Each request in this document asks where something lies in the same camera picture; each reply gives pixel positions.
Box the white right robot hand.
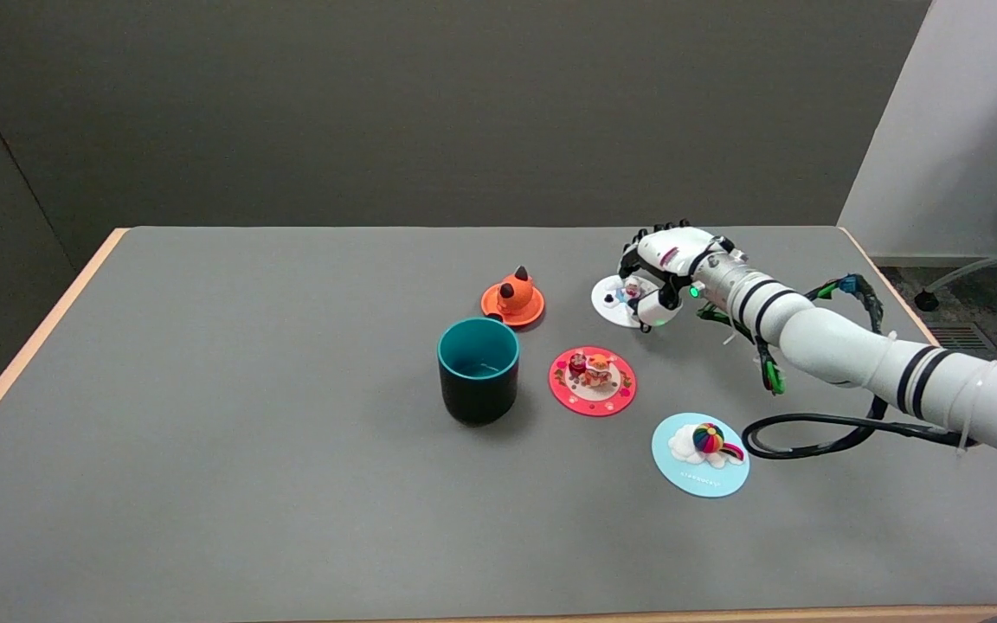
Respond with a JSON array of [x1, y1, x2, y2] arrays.
[[618, 221, 730, 331]]

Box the white cup lid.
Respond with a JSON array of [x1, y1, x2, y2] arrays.
[[591, 275, 666, 331]]

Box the orange fox cup lid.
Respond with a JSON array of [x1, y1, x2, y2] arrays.
[[480, 266, 545, 327]]

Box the red cup lid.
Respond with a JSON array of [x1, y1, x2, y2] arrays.
[[548, 345, 638, 418]]

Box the light blue rainbow cup lid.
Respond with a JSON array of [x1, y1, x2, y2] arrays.
[[651, 412, 751, 499]]

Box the dark teal cup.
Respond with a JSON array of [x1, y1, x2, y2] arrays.
[[437, 317, 521, 426]]

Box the office chair base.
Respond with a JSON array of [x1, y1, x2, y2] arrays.
[[914, 195, 997, 312]]

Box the floor vent grille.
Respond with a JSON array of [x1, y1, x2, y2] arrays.
[[923, 323, 984, 354]]

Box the green black cable bundle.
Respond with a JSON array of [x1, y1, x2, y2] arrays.
[[698, 303, 787, 396]]

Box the cable with blue connector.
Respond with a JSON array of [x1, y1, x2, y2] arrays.
[[806, 273, 886, 335]]

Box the black cable loop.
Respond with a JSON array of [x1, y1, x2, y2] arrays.
[[741, 394, 980, 460]]

